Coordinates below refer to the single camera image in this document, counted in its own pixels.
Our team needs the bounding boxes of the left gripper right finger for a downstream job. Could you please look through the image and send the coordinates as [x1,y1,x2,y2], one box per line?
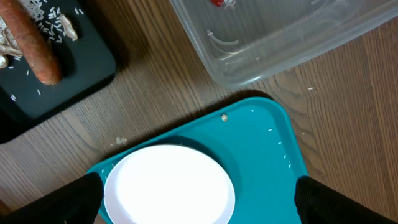
[294,176,397,224]

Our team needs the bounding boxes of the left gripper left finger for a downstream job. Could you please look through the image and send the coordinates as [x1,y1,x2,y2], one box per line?
[1,172,104,224]

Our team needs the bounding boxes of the large white plate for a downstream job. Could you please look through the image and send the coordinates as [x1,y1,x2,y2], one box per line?
[104,144,236,224]

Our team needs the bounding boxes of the orange carrot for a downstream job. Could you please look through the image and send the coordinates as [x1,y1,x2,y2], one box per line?
[1,0,62,85]

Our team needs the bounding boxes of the rice and peanut scraps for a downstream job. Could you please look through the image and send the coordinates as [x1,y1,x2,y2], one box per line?
[1,0,78,74]

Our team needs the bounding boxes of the red snack wrapper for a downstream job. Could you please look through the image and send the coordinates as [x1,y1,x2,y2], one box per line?
[210,0,224,7]

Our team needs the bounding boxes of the black waste tray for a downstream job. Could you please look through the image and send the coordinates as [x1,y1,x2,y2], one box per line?
[1,0,116,143]

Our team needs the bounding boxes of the teal serving tray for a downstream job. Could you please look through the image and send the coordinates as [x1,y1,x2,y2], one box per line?
[89,97,308,224]

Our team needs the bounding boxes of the clear plastic bin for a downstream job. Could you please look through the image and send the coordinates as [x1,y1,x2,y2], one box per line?
[171,0,397,87]

